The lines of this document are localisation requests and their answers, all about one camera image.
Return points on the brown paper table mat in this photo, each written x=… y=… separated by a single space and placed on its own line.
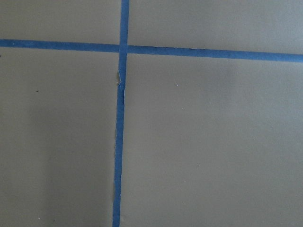
x=208 y=142

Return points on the blue tape strip lengthwise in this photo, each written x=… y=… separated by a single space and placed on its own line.
x=120 y=110

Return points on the blue tape strip crosswise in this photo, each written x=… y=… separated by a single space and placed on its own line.
x=134 y=49

